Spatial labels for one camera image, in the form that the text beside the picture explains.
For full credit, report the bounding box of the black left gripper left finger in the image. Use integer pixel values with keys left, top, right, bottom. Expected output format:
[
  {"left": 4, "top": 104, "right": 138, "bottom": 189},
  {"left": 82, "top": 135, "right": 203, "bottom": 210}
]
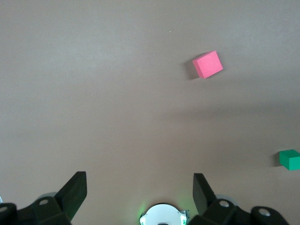
[{"left": 0, "top": 171, "right": 88, "bottom": 225}]

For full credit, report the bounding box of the green foam cube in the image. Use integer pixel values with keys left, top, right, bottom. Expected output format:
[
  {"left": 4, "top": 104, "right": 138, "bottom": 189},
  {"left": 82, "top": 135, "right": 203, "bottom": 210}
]
[{"left": 278, "top": 149, "right": 300, "bottom": 171}]

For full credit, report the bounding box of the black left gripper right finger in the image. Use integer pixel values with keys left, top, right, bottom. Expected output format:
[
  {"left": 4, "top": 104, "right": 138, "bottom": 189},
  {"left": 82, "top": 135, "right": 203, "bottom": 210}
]
[{"left": 187, "top": 173, "right": 289, "bottom": 225}]

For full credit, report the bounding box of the red foam cube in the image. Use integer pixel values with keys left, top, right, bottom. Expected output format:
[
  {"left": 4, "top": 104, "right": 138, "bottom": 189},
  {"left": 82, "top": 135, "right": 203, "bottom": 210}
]
[{"left": 192, "top": 50, "right": 224, "bottom": 80}]

